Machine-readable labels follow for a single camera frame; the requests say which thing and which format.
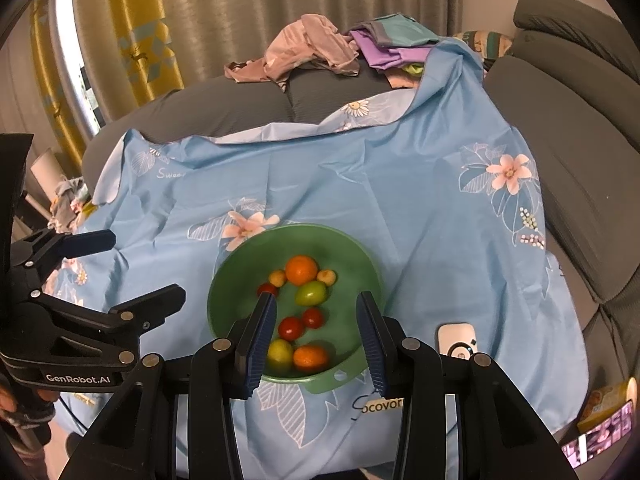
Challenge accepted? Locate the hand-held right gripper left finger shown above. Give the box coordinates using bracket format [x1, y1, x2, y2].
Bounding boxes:
[70, 292, 278, 480]

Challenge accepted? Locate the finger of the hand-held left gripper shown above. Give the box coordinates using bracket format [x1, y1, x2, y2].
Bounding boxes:
[10, 229, 117, 282]
[34, 283, 187, 347]

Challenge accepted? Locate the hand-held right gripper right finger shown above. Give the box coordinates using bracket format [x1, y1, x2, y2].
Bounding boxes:
[355, 290, 563, 480]

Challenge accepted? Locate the yellow-green fruit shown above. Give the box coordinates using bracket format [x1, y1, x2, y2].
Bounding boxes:
[266, 339, 294, 372]

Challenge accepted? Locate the large green fruit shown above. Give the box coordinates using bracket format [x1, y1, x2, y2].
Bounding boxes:
[294, 280, 328, 307]

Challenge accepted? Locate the green plastic bowl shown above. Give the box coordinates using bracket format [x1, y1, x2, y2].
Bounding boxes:
[207, 223, 386, 394]

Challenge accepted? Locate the person's left forearm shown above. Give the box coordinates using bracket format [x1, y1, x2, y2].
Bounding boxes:
[0, 405, 57, 472]

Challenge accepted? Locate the person's left hand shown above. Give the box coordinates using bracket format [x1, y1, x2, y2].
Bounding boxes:
[0, 370, 62, 414]

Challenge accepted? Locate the pile of clothes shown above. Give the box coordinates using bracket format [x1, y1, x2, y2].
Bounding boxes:
[50, 176, 93, 233]

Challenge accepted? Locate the orange tangerine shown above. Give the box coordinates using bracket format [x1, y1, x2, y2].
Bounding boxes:
[293, 344, 330, 372]
[285, 255, 319, 285]

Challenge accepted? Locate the white paper roll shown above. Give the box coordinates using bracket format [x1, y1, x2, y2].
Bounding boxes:
[31, 147, 68, 186]

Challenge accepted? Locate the white pocket device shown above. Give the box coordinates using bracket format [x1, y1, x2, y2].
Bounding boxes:
[436, 322, 478, 361]

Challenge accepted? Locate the blue floral cloth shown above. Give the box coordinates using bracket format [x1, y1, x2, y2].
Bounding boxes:
[42, 37, 588, 480]

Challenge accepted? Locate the yellow patterned curtain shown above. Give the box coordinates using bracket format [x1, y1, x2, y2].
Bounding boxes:
[27, 0, 186, 168]

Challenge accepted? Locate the yellow box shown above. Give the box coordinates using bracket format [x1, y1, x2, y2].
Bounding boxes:
[577, 377, 639, 433]

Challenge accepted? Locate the smartphone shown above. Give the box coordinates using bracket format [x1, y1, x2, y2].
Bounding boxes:
[560, 400, 636, 468]

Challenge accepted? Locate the grey sofa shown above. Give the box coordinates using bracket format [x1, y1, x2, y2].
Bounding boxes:
[81, 0, 640, 431]

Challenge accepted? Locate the purple garment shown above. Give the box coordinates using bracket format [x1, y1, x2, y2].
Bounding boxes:
[349, 29, 436, 70]

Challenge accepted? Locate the beige curtain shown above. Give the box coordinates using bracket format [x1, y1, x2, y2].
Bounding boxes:
[72, 0, 463, 121]

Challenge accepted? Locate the pink garment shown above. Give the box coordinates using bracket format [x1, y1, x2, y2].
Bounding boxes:
[224, 13, 362, 92]

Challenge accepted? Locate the teal grey garment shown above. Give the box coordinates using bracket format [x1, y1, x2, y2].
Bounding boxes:
[352, 14, 440, 47]

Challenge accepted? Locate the patterned pillow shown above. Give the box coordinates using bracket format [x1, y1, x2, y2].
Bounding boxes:
[452, 30, 516, 68]

